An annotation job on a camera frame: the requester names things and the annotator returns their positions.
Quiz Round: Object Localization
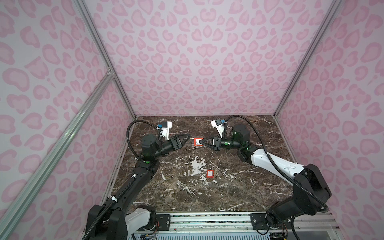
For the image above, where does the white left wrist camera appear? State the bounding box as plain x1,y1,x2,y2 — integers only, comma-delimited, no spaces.
157,121,172,142

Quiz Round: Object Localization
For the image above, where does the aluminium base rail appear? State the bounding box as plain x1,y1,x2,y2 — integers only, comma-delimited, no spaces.
125,211,343,240

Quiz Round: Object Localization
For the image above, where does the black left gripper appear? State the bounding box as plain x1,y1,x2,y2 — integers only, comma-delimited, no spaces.
153,134,191,161

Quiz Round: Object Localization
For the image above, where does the red padlock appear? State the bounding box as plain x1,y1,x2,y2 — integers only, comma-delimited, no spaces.
187,138,203,147
206,164,215,179

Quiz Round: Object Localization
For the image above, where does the aluminium frame post left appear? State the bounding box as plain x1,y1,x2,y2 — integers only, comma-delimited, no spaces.
73,0,137,120

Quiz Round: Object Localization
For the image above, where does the aluminium frame post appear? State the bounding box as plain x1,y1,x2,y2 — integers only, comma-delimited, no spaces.
73,0,137,120
274,0,345,120

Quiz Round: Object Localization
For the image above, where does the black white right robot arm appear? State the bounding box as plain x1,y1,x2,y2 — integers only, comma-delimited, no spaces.
200,124,332,229

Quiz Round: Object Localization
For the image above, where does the aluminium frame post right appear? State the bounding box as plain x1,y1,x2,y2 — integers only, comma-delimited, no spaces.
274,0,345,120

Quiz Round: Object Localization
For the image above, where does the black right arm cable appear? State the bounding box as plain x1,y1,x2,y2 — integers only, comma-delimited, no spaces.
224,115,330,214

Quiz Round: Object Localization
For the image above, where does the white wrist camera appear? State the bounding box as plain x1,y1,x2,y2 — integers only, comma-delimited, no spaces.
211,119,228,139
157,121,172,142

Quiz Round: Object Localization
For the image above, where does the aluminium diagonal frame bar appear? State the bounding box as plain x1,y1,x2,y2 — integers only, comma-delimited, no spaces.
1,73,115,240

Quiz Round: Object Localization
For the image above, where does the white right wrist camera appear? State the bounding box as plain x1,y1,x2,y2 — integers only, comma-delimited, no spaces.
211,119,228,139

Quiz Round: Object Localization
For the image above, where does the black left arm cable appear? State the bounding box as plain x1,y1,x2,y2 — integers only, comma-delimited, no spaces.
126,119,160,160

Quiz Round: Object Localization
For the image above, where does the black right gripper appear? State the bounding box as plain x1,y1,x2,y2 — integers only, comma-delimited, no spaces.
200,134,243,153

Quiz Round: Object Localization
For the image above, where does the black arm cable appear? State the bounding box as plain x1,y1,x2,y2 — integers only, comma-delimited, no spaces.
224,115,330,214
126,119,160,160

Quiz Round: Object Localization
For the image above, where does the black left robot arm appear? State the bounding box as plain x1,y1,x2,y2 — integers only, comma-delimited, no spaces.
83,134,191,240

